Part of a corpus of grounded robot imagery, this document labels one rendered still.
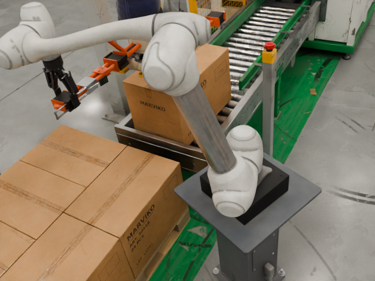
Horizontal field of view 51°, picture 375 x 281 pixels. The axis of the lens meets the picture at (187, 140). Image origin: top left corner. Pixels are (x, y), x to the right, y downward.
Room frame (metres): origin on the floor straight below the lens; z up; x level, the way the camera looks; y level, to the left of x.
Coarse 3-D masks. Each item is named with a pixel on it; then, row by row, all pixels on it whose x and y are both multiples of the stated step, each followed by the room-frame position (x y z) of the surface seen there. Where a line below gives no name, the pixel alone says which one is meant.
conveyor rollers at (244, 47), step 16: (256, 16) 3.62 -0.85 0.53; (272, 16) 3.53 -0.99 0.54; (288, 16) 3.46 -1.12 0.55; (304, 16) 3.43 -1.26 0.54; (240, 32) 3.33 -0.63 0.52; (256, 32) 3.25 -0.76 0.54; (272, 32) 3.19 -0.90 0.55; (240, 48) 3.04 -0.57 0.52; (256, 48) 2.96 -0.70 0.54; (240, 64) 2.75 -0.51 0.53; (240, 96) 2.28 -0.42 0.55; (224, 112) 2.15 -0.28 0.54; (192, 144) 1.88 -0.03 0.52
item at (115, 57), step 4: (112, 52) 1.76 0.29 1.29; (116, 52) 1.75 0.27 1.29; (120, 52) 1.74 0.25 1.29; (124, 52) 1.73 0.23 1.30; (108, 56) 1.74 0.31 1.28; (112, 56) 1.73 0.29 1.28; (116, 56) 1.73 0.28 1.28; (120, 56) 1.72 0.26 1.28; (124, 56) 1.70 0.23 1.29; (104, 60) 1.70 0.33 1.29; (108, 60) 1.68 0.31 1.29; (112, 60) 1.67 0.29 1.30; (116, 60) 1.66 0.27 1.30; (120, 60) 1.67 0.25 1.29; (124, 60) 1.70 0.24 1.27; (116, 64) 1.66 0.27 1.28; (120, 64) 1.67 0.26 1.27; (124, 64) 1.69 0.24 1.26; (116, 68) 1.66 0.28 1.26; (120, 68) 1.66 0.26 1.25
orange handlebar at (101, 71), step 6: (210, 24) 1.94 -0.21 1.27; (132, 42) 1.86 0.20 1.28; (126, 48) 1.81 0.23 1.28; (132, 48) 1.80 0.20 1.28; (138, 48) 1.82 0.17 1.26; (102, 66) 1.66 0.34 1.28; (108, 66) 1.68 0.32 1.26; (114, 66) 1.66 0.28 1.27; (96, 72) 1.61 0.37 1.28; (102, 72) 1.60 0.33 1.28; (108, 72) 1.62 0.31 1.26; (96, 78) 1.56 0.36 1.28; (84, 90) 1.48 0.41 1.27; (78, 96) 1.45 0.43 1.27
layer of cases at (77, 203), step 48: (48, 144) 2.08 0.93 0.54; (96, 144) 2.00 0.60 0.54; (0, 192) 1.69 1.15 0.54; (48, 192) 1.63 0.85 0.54; (96, 192) 1.57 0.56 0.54; (144, 192) 1.51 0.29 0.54; (0, 240) 1.33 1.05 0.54; (48, 240) 1.28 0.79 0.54; (96, 240) 1.24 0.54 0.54; (144, 240) 1.35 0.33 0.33
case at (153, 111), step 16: (208, 48) 2.31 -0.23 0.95; (224, 48) 2.28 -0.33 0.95; (208, 64) 2.10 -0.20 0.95; (224, 64) 2.23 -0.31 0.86; (128, 80) 2.06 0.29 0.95; (144, 80) 2.03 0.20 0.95; (208, 80) 2.07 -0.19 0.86; (224, 80) 2.21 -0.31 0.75; (128, 96) 2.05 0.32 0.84; (144, 96) 1.97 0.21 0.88; (160, 96) 1.88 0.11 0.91; (208, 96) 2.05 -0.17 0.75; (224, 96) 2.20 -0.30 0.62; (144, 112) 1.99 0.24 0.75; (160, 112) 1.90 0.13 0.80; (176, 112) 1.82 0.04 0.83; (144, 128) 2.01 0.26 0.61; (160, 128) 1.92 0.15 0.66; (176, 128) 1.83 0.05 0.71
